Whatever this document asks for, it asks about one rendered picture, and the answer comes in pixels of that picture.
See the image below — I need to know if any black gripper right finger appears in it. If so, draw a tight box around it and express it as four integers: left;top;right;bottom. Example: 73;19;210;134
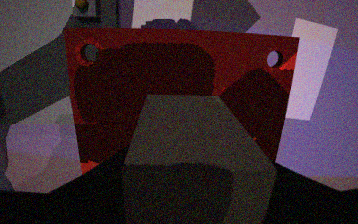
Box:
263;159;358;224

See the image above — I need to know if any red board with square handle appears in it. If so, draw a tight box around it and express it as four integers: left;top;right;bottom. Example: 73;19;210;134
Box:
64;28;300;224

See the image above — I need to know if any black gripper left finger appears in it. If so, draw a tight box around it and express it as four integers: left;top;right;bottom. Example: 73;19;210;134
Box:
0;144;131;224

